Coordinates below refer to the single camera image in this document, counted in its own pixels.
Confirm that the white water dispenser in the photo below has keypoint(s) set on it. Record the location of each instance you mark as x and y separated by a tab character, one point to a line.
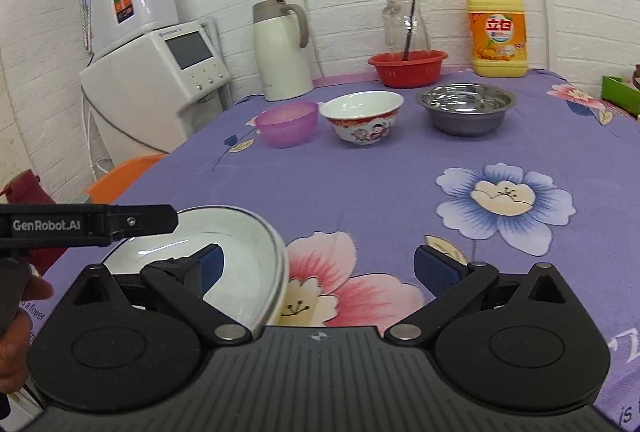
156	91

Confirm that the red patterned ceramic bowl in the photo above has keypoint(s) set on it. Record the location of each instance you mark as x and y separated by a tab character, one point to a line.
363	118

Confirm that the white thermos jug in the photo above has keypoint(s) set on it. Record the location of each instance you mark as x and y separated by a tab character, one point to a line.
281	33

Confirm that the glass jar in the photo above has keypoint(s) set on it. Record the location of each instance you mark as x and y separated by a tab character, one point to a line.
395	17

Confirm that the red plastic basket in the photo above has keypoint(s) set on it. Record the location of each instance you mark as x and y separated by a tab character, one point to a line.
421	69

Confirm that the dark red container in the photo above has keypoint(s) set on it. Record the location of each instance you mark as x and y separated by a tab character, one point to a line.
25	189

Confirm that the black stirring stick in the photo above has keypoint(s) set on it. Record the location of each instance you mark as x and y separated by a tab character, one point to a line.
409	31

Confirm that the person's left hand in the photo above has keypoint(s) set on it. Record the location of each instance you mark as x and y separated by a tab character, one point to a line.
15	342

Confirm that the purple plastic bowl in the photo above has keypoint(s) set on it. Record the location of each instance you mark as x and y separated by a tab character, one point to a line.
289	124

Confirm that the purple floral tablecloth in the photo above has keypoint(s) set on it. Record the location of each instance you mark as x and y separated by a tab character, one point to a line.
385	198

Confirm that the green box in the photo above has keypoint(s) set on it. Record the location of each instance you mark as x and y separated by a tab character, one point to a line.
615	91

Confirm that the stainless steel bowl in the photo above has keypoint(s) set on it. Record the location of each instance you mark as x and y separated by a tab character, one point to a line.
463	109

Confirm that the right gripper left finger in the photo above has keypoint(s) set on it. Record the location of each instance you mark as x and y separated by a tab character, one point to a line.
178	287

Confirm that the yellow detergent bottle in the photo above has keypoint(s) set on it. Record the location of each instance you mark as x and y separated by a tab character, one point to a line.
498	38

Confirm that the orange plastic basin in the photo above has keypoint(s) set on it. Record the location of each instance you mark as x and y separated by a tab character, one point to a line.
116	182

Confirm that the small white plate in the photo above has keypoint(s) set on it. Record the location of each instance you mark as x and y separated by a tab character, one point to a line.
245	264

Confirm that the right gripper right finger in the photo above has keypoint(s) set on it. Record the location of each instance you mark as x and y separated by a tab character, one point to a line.
455	287

